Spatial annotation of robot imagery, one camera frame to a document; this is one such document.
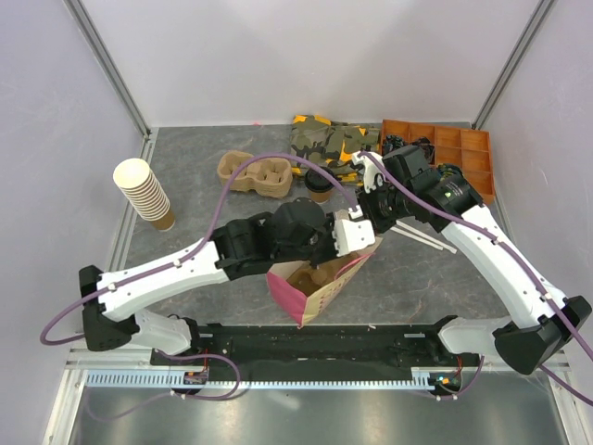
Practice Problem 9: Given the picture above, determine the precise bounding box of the brown pulp cup carrier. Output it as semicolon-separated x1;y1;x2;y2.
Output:
286;261;344;296
217;150;293;198

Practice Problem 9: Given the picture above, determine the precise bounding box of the brown paper coffee cup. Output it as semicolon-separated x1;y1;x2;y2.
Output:
309;189;333;204

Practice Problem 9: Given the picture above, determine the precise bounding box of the beige pink paper bag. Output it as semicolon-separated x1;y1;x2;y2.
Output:
266;210;382;327

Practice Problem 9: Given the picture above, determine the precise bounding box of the black plastic cup lid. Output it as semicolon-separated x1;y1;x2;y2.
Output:
304;167;336;193

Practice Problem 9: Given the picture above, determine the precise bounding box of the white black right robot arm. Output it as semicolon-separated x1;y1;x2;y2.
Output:
352;145;592;375

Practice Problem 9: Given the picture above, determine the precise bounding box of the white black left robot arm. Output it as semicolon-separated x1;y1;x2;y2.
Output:
80;198;339;364

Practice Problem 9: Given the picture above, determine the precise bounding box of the white wrapped straw left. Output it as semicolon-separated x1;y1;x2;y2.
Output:
390;227;444;250

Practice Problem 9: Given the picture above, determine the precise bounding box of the white wrapped straw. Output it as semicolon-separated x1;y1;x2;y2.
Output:
390;227;444;250
397;222;458;254

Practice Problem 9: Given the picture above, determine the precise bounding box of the white wrapped straw right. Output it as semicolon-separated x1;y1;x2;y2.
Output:
397;222;458;254

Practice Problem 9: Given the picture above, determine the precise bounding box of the dark blue rolled tie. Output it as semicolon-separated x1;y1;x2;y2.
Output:
382;134;407;156

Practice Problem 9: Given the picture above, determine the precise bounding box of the yellow blue rolled tie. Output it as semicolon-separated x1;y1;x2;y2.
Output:
435;163;463;180

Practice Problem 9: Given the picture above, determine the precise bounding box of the dark patterned rolled tie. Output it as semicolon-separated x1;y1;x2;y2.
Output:
412;136;435;164

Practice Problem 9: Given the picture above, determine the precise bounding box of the camouflage folded cloth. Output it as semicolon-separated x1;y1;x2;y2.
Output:
289;115;381;184

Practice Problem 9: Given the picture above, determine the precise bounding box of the orange wooden divided tray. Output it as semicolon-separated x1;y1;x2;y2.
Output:
381;120;495;205

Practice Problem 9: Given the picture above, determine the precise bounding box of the stack of paper cups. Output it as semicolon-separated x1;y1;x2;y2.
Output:
112;158;175;232

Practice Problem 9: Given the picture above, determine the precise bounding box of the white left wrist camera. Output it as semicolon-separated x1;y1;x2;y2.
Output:
332;206;375;257

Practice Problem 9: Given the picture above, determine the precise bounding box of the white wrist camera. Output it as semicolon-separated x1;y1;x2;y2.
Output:
332;206;375;257
351;150;385;194

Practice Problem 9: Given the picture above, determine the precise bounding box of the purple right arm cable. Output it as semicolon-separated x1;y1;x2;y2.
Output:
359;148;593;404

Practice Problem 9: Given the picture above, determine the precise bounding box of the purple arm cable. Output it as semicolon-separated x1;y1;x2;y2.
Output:
40;151;362;421
359;148;593;404

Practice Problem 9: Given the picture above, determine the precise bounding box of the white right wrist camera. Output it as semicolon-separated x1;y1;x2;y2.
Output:
351;150;385;194

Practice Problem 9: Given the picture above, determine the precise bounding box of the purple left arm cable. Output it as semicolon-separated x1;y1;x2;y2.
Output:
40;151;362;421

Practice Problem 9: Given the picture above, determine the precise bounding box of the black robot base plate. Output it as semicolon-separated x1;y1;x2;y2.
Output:
150;319;480;380

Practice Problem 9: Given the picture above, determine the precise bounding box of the slotted grey cable duct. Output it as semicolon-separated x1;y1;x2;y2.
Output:
85;369;453;390

